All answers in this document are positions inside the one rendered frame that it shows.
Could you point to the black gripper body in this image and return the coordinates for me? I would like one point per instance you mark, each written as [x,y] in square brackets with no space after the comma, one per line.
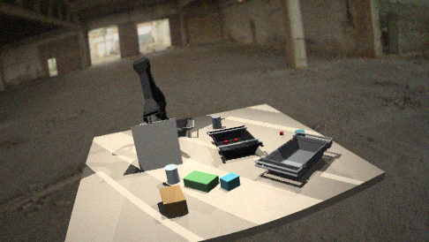
[164,116]

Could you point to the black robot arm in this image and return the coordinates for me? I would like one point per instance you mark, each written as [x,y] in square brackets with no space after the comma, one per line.
[155,100]

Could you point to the tan rectangular block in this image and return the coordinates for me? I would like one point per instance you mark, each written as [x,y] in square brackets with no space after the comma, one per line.
[173,200]

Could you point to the green rectangular block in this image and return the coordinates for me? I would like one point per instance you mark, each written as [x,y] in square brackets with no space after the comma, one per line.
[205,182]

